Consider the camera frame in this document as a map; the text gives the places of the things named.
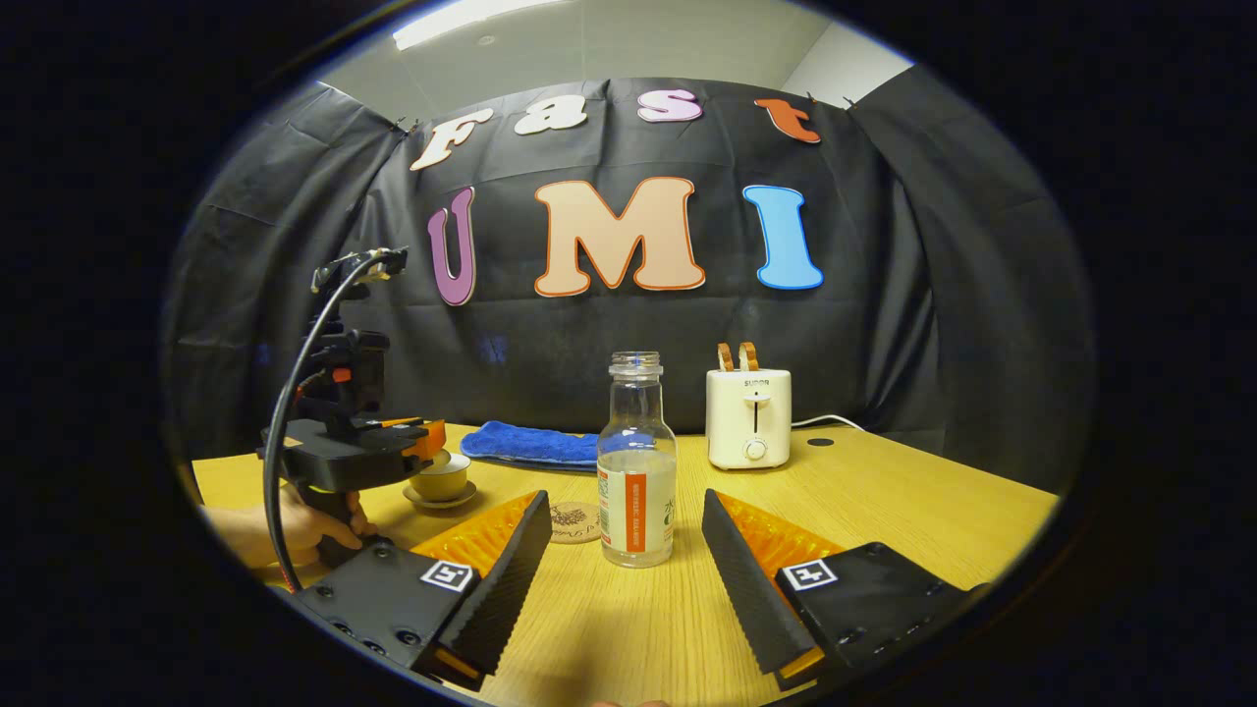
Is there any round wooden coaster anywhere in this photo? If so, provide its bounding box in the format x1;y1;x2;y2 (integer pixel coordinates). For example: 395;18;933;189
547;501;603;545

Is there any black backdrop cloth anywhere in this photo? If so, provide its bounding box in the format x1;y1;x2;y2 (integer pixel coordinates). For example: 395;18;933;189
162;64;1096;497

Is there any white toaster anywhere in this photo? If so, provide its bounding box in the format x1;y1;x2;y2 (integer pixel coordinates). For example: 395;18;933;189
705;366;793;471

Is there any yellow ceramic teacup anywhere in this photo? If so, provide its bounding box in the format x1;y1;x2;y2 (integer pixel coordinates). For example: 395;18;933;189
409;462;472;503

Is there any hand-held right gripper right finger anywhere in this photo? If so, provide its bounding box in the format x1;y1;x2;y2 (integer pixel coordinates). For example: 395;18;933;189
699;487;991;693

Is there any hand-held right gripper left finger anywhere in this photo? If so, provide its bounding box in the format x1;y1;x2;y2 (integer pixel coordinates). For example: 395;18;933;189
293;489;555;693

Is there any yellow ceramic saucer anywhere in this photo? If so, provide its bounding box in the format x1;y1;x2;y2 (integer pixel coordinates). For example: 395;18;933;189
403;479;480;511

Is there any blue folded towel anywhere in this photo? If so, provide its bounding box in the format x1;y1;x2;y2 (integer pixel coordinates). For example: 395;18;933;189
460;420;603;468

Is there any clear water bottle orange label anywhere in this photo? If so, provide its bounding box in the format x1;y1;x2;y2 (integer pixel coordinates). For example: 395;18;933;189
597;352;679;570

